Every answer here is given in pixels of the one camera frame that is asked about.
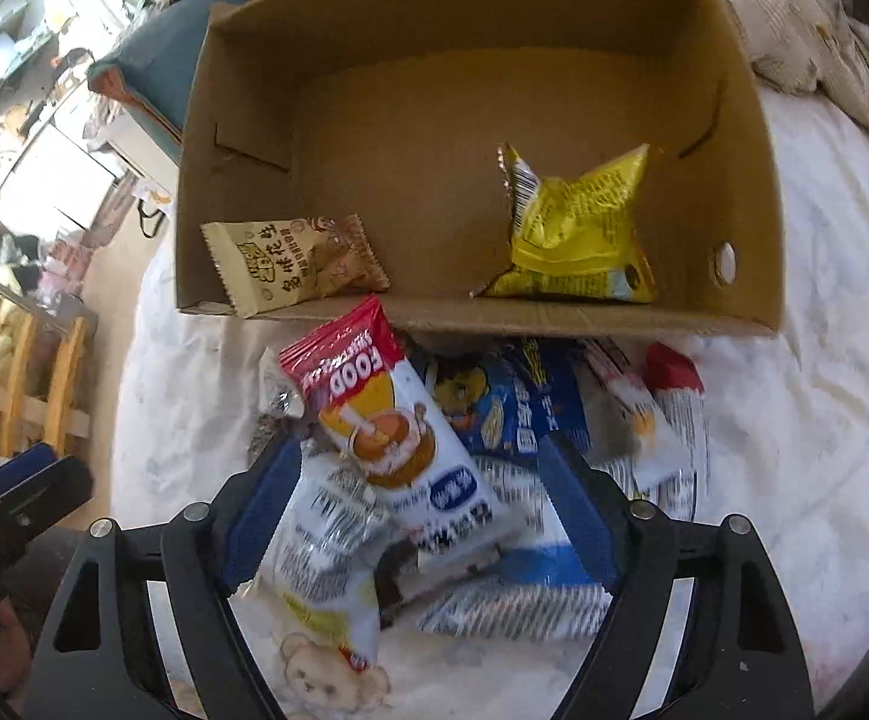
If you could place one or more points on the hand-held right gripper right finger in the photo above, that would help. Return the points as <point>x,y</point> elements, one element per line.
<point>581,517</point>

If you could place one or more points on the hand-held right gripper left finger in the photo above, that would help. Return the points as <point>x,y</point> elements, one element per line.
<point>262,510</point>

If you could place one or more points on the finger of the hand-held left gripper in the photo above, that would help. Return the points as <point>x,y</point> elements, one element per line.
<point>26,476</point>

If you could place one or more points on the white barcode snack packet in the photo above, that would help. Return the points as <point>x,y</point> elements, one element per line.
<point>322,540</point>

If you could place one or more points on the blue and white snack packet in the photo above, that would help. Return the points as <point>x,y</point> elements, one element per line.
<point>524,585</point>

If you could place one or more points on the blue cartoon snack packet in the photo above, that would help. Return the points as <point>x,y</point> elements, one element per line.
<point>494,397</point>

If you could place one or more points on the white and yellow snack bag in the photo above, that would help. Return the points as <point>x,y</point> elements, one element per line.
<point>382,420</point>

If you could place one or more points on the brown cardboard box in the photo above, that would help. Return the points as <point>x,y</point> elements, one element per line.
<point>404,112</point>

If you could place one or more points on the wooden rack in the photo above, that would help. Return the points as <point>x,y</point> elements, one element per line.
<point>22,382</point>

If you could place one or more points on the white and orange snack packet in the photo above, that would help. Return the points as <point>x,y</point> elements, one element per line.
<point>626,405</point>

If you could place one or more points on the silver snack packet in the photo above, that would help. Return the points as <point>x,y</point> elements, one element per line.
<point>281,390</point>

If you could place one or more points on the white red-topped snack packet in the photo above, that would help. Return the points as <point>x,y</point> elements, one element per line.
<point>678,420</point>

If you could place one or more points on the white bear print bedsheet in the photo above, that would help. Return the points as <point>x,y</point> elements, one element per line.
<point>779,427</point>

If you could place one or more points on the beige peanut snack packet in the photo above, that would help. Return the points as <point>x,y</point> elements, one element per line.
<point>292,262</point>

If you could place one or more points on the yellow snack packet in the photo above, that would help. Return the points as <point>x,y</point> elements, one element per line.
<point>577,232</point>

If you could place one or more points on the white cabinet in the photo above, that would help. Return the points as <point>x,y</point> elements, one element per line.
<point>59,172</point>

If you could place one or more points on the teal headboard cushion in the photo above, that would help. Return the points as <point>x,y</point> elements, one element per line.
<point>164,60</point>

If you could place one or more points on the beige patterned blanket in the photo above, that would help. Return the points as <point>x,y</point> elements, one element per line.
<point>794,22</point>

